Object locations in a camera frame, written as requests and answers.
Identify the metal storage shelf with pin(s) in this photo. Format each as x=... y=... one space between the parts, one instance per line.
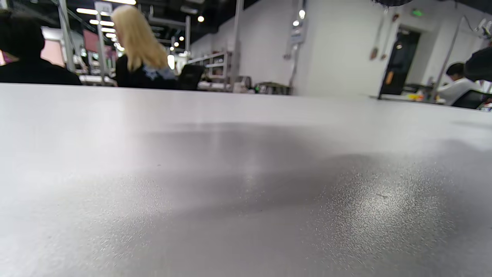
x=215 y=63

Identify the black office chair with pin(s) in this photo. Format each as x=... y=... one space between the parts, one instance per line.
x=471 y=99
x=190 y=77

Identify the dark doorway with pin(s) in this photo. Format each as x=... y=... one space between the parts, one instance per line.
x=399 y=61

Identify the green exit sign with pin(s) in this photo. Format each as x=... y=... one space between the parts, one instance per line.
x=417 y=12

